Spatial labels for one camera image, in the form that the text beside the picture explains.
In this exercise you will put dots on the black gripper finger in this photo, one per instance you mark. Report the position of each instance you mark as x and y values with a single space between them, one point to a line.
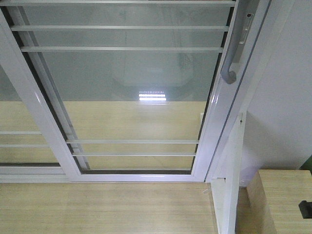
305 209

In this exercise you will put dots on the grey metal door handle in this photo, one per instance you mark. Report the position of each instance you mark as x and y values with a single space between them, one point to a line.
241 25

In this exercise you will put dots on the white framed sliding glass door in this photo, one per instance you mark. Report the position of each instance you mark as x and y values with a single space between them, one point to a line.
109 90

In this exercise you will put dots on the light wooden block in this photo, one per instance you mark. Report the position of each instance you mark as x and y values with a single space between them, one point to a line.
274 197

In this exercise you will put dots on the white door frame post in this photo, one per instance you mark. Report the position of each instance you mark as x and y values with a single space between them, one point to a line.
228 106

